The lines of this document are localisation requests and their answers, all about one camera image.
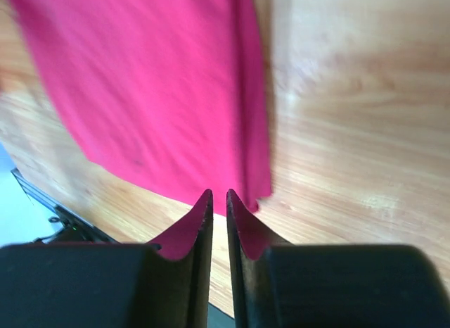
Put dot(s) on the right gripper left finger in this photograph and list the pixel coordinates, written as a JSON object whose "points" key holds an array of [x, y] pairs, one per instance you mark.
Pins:
{"points": [[162, 283]]}

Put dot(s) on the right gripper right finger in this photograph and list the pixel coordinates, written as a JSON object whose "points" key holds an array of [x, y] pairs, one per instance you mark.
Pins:
{"points": [[279, 284]]}

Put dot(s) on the magenta t shirt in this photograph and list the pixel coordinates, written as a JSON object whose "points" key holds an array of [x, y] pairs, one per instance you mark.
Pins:
{"points": [[165, 94]]}

